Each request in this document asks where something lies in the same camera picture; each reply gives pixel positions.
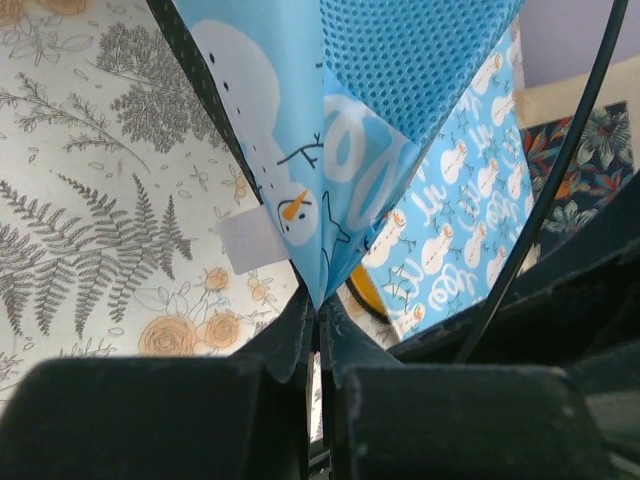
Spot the blue snowman pet tent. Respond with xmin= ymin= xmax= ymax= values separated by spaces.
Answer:
xmin=149 ymin=1 xmax=521 ymax=307

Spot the blue snowman tent mat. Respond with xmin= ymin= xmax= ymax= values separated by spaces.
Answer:
xmin=363 ymin=25 xmax=534 ymax=341

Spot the floral white tablecloth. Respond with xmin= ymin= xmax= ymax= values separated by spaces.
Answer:
xmin=1 ymin=1 xmax=297 ymax=401

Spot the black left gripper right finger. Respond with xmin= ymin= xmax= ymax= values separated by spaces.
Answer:
xmin=319 ymin=298 xmax=639 ymax=479

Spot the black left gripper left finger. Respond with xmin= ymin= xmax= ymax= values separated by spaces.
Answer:
xmin=1 ymin=289 xmax=314 ymax=479

